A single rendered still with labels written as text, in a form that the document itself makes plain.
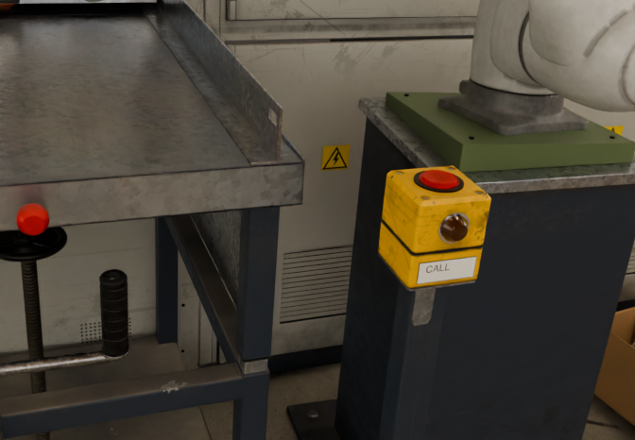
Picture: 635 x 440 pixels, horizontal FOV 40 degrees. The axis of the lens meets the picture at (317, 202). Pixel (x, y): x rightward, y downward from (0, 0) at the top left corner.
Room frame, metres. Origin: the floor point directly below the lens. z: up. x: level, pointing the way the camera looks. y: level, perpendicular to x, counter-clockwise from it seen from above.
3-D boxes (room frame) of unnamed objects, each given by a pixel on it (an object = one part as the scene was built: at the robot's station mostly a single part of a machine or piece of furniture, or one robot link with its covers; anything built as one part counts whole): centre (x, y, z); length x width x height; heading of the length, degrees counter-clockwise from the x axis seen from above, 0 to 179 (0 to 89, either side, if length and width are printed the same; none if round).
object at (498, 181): (1.36, -0.30, 0.74); 0.38 x 0.37 x 0.02; 109
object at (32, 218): (0.80, 0.30, 0.82); 0.04 x 0.03 x 0.03; 22
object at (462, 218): (0.74, -0.14, 0.87); 0.03 x 0.01 x 0.03; 112
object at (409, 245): (0.79, -0.12, 0.85); 0.08 x 0.08 x 0.10; 22
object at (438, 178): (0.79, -0.12, 0.90); 0.04 x 0.04 x 0.02
